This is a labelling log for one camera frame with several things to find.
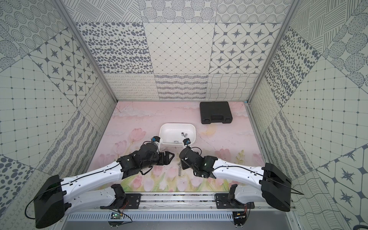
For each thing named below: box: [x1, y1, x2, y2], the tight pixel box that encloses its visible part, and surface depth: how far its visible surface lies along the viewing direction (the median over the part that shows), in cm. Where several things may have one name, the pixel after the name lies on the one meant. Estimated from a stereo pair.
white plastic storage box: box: [159, 122, 196, 148], surface depth 101 cm
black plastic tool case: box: [199, 101, 233, 125], surface depth 107 cm
